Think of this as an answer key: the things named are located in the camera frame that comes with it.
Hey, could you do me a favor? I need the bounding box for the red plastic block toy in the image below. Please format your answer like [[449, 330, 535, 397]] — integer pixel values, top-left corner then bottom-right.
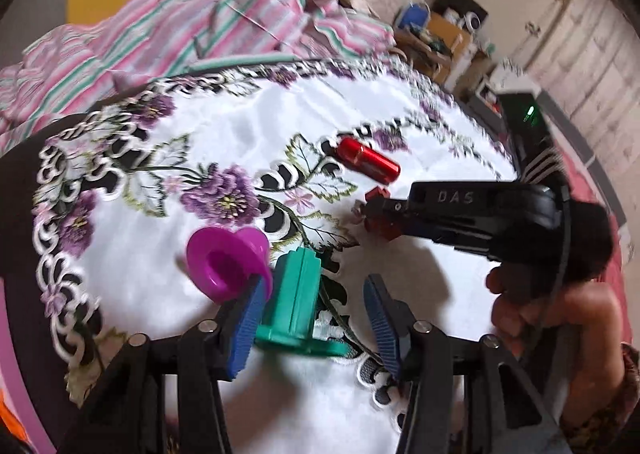
[[352, 187, 406, 242]]

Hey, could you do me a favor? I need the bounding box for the red metallic capsule case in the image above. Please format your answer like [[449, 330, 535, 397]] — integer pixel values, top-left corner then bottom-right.
[[336, 137, 400, 185]]

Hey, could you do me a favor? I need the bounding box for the teal plastic stand toy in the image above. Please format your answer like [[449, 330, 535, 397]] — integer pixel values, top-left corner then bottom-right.
[[254, 247, 350, 358]]

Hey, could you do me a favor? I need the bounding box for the magenta plastic cup mould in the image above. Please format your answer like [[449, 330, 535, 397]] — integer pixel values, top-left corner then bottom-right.
[[186, 227, 273, 305]]

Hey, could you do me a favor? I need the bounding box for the orange plastic slide toy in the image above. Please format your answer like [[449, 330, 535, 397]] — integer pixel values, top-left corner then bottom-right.
[[0, 390, 28, 442]]

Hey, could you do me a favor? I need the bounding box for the patterned sleeve forearm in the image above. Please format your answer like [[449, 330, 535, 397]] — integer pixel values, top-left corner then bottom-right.
[[561, 342, 639, 453]]

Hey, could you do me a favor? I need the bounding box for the person's right hand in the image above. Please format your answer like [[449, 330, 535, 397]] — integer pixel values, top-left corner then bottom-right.
[[486, 265, 626, 426]]

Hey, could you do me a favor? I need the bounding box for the white floral embroidered cloth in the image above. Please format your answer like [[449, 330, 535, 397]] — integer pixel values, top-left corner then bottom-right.
[[32, 58, 515, 453]]

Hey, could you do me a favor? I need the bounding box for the pink-rimmed white tray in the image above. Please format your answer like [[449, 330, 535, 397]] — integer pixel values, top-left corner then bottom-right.
[[0, 286, 56, 454]]

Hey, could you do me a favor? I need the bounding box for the pink green striped cloth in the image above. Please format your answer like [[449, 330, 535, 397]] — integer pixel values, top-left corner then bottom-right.
[[1, 0, 395, 152]]

